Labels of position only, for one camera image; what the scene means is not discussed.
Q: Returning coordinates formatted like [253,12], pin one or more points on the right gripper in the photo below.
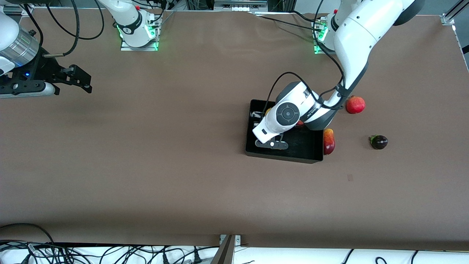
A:
[47,71]

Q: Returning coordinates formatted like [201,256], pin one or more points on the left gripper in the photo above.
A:
[257,118]

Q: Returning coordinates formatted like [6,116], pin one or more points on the yellow banana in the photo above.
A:
[268,110]

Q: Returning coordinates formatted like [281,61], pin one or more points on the red apple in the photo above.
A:
[300,123]

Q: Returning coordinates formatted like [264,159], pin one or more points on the black rectangular plastic box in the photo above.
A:
[304,146]

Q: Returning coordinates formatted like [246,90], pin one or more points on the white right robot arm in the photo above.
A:
[128,18]

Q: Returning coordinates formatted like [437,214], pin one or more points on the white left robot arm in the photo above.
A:
[355,33]

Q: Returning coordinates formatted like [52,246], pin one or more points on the red yellow mango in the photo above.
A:
[329,143]

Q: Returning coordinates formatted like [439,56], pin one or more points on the red pomegranate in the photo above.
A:
[355,105]

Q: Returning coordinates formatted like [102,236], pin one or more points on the white power strip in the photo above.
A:
[240,7]

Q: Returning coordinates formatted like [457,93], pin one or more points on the dark purple round fruit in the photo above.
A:
[379,142]

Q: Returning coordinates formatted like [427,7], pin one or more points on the dark support beam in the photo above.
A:
[224,253]

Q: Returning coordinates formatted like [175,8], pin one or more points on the brown table cover sheet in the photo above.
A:
[146,201]

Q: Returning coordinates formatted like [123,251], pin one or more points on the metal table edge bracket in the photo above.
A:
[237,239]

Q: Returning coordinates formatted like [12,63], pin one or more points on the aluminium corner bracket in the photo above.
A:
[447,19]

